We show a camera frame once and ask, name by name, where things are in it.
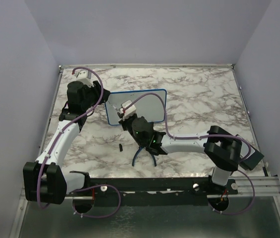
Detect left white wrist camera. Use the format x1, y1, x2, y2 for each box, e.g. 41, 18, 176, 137
74, 70, 94, 88

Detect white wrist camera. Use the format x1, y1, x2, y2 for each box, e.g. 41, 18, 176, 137
74, 70, 94, 88
118, 100, 136, 120

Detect blue framed whiteboard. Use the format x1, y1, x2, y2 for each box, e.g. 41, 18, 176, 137
105, 89, 167, 126

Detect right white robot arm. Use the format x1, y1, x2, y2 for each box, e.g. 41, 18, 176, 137
119, 115, 264, 194

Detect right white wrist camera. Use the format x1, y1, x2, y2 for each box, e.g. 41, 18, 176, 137
118, 100, 136, 120

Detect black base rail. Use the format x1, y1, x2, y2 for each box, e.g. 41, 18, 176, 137
65, 176, 238, 207

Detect purple cable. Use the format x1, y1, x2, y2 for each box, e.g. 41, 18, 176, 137
123, 93, 256, 215
37, 66, 105, 210

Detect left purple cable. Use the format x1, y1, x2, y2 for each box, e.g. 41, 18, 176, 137
37, 66, 105, 210

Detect blue handled pliers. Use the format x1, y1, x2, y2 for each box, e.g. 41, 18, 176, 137
131, 146, 157, 167

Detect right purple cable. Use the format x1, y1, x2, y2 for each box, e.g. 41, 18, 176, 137
123, 93, 256, 215

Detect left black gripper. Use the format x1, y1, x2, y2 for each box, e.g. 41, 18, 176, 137
82, 80, 111, 110

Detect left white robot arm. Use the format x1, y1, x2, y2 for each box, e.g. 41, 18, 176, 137
23, 80, 110, 205

